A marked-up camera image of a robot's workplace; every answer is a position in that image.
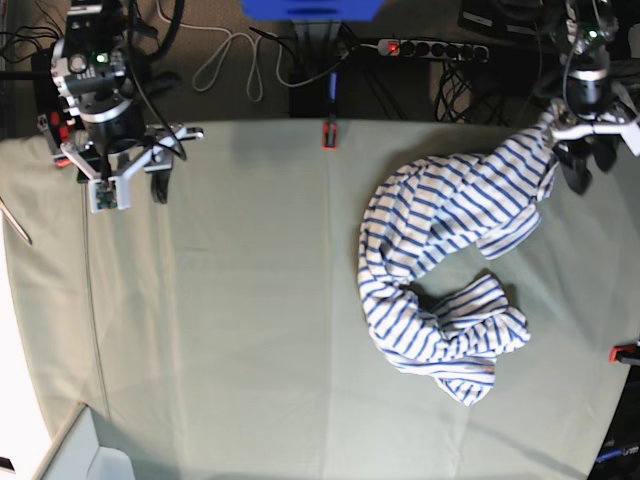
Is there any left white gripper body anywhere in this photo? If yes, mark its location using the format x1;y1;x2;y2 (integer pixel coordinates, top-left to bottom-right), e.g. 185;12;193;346
547;99;639;155

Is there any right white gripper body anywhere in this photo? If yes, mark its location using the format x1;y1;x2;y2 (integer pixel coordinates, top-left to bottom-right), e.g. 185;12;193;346
60;124;204;213

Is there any blue white striped t-shirt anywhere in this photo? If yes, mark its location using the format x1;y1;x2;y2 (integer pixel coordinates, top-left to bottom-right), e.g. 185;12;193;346
357;112;557;406

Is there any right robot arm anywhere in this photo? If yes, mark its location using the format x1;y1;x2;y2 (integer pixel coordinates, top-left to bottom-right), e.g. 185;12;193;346
50;1;204;213

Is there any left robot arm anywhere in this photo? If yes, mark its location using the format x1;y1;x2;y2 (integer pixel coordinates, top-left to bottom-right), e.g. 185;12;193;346
548;1;639;195

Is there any red black left clamp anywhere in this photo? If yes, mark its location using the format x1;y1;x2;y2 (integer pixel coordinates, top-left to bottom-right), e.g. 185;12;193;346
35;89;71;169

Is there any red black clamp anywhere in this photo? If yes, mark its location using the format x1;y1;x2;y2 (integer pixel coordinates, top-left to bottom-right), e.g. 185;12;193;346
322;71;338;150
609;342;640;367
35;89;71;169

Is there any metal strip on cloth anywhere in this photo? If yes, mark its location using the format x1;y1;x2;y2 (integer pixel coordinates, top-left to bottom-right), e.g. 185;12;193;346
0;198;33;246

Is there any green table cloth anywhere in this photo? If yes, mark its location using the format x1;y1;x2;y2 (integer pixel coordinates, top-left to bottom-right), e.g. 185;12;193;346
1;120;639;479

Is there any red black centre clamp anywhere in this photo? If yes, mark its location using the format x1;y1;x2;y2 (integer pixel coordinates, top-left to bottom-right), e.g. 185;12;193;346
322;71;338;150

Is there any black power strip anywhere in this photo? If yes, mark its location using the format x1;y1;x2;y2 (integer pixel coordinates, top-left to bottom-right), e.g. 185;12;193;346
377;39;490;63

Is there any blue box overhead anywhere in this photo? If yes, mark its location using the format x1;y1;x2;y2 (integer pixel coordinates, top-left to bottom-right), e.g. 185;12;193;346
241;0;383;21

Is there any red black right clamp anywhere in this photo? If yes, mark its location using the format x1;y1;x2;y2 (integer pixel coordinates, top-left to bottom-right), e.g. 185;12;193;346
609;342;640;367

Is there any white looped cable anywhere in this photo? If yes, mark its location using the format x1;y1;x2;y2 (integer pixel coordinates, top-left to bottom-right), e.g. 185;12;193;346
157;0;266;103

